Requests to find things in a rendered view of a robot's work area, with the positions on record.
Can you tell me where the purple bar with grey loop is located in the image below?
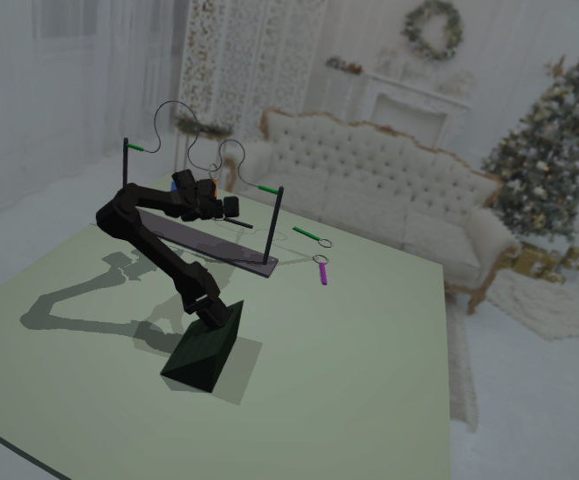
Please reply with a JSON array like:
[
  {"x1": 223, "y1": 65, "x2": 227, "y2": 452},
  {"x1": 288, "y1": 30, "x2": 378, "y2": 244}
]
[{"x1": 314, "y1": 254, "x2": 329, "y2": 285}]

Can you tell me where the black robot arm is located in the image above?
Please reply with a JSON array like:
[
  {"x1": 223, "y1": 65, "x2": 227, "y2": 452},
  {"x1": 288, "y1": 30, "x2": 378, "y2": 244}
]
[{"x1": 96, "y1": 169, "x2": 234, "y2": 333}]

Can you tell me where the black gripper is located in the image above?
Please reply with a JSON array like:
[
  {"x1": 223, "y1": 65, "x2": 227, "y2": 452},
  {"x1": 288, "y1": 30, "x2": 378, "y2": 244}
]
[{"x1": 181, "y1": 195, "x2": 239, "y2": 222}]

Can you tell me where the grey loop with black handle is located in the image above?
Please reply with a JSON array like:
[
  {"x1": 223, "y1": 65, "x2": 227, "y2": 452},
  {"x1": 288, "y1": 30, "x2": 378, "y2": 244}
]
[{"x1": 212, "y1": 215, "x2": 253, "y2": 229}]

